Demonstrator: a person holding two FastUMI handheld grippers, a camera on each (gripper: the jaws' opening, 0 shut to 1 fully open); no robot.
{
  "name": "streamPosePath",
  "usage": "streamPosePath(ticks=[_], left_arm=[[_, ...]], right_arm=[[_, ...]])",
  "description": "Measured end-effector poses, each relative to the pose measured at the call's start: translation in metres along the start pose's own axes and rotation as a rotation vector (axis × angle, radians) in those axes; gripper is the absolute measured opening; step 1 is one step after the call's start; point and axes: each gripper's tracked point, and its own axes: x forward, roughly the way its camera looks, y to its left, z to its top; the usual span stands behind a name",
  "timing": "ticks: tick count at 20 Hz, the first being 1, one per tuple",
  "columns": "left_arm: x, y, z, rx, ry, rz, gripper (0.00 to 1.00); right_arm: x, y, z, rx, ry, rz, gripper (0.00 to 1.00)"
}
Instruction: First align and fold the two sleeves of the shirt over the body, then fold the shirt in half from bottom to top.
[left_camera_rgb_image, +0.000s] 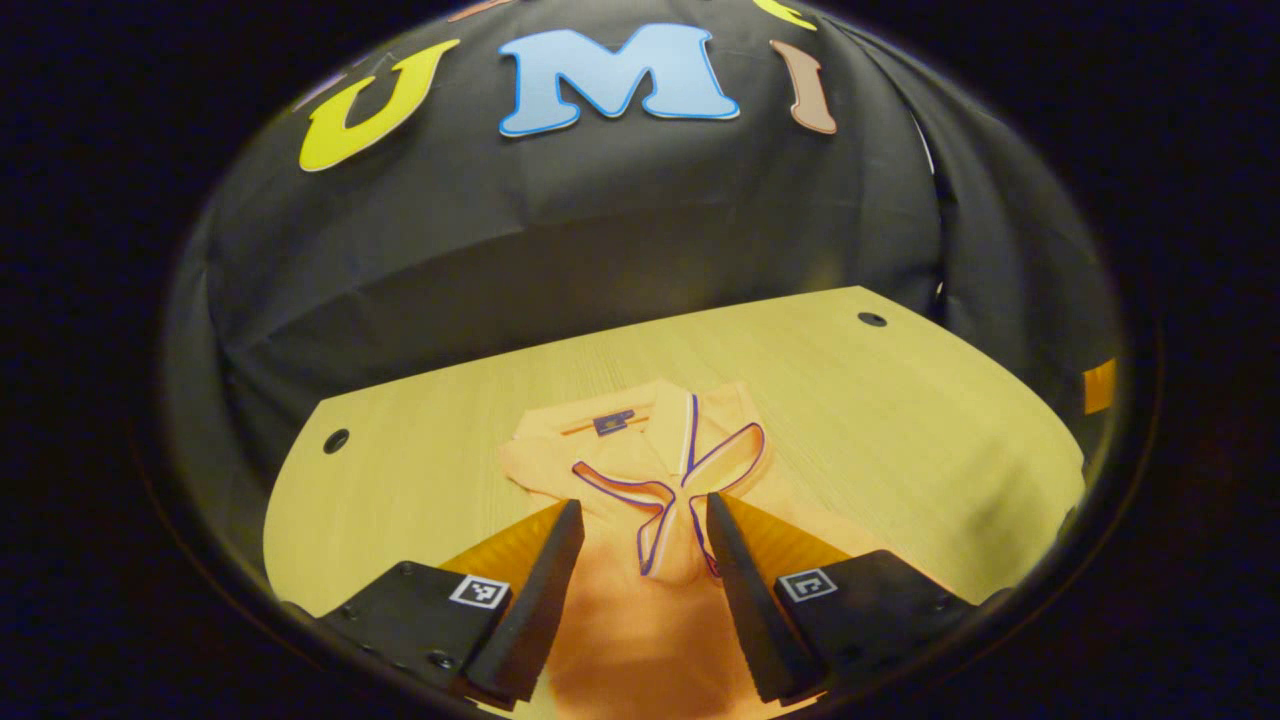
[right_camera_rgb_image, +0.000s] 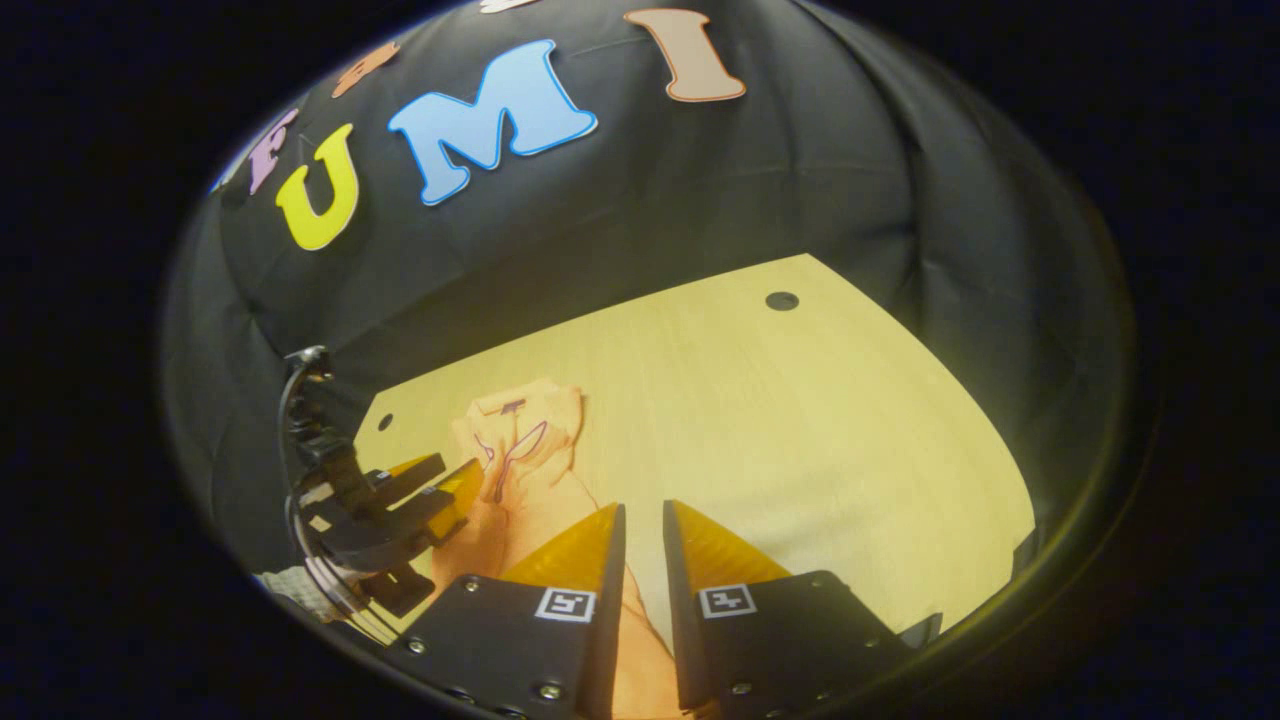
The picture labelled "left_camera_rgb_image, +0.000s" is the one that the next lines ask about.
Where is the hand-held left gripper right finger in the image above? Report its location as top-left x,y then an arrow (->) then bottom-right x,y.
705,490 -> 1011,706

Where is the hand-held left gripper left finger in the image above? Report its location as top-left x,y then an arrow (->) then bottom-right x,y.
285,498 -> 586,711

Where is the light orange T-shirt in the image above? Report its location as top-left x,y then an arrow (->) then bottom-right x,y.
500,378 -> 961,720

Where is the black backdrop cloth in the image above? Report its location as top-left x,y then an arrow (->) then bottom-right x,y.
165,0 -> 1121,561

